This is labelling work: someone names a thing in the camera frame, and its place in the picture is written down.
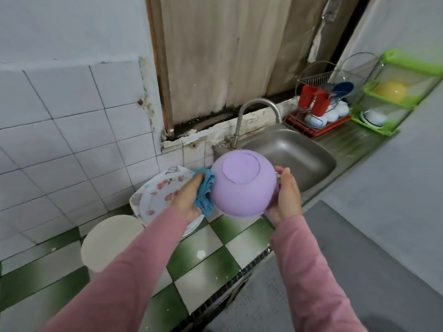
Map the person's left hand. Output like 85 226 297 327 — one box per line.
171 173 206 223

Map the person's right hand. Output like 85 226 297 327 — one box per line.
266 166 304 227

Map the blue cleaning cloth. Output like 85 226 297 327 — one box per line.
192 168 217 219

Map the stack of floral plates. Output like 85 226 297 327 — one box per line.
132 166 206 238

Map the purple plastic bowl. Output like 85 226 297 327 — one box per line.
209 149 280 219

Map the stack of cream bowls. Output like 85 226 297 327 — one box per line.
80 215 145 279

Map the stack of white bowls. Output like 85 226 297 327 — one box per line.
361 109 389 129

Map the blue rice paddle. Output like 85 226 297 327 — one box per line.
332 81 355 100

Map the person's left forearm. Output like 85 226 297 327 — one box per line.
42 207 191 332

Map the person's right forearm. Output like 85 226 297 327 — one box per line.
270 215 368 332

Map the green checkered tile countertop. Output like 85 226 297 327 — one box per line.
0 202 278 332

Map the stainless steel sink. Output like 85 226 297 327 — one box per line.
211 119 399 205

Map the chrome faucet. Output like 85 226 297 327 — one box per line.
230 98 282 150

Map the red plastic cutlery cup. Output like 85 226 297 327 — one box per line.
298 85 333 118

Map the weathered wooden board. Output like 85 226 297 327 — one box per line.
145 0 362 139

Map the white hanging cloth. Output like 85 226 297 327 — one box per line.
307 0 344 64

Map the green plastic shelf rack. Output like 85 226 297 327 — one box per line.
349 49 443 137

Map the wire dish rack red tray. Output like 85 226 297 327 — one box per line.
285 110 353 139

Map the metal wire dish rack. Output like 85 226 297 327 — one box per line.
285 52 383 139

